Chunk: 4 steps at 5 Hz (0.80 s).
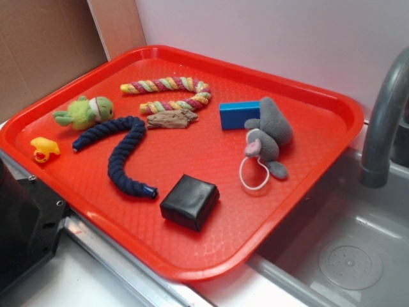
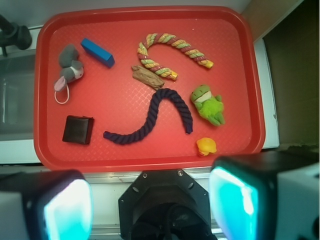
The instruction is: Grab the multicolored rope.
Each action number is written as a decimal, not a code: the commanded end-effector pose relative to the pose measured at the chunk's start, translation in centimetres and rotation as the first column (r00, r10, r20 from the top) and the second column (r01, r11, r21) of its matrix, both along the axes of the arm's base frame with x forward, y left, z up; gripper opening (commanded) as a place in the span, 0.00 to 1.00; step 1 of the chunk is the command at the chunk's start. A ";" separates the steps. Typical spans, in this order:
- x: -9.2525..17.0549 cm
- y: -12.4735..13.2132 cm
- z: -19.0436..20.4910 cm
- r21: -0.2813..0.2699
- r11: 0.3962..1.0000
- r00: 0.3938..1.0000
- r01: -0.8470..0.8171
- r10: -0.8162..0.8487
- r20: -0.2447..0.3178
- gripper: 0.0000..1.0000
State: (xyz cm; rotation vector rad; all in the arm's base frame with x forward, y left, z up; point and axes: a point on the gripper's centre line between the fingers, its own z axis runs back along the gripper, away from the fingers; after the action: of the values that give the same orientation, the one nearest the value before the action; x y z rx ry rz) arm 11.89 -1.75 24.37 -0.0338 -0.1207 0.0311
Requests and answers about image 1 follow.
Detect brown cardboard panel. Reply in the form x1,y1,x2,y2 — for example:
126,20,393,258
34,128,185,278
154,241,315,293
1,1,146,122

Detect blue rectangular block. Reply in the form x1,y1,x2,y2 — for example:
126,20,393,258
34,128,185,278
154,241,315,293
219,101,260,130

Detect brown wood piece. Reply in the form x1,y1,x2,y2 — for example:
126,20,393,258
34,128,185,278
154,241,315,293
147,109,198,129

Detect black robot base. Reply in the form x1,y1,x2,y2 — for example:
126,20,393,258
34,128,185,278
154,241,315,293
1,162,68,297

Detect grey plush mouse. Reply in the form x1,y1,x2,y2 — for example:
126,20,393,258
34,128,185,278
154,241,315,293
239,97,293,191

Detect grey plastic sink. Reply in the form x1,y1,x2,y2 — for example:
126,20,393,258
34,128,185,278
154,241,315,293
248,136,408,306

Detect multicolored twisted rope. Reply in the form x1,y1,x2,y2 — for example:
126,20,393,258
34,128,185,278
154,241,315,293
120,75,212,115

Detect black wrapped block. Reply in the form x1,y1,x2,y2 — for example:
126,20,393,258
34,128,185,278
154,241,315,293
160,174,220,232

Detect yellow rubber duck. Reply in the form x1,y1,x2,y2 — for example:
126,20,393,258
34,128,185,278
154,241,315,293
30,137,61,163

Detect green plush toy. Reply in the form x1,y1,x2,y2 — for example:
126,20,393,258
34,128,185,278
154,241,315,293
52,96,114,130

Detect navy blue twisted rope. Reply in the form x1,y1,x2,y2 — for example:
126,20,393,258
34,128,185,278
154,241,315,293
72,116,159,200

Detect red plastic tray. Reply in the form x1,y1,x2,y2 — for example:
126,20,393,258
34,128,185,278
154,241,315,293
1,46,364,281

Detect grey faucet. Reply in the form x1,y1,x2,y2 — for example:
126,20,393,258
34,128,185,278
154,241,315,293
359,48,408,188

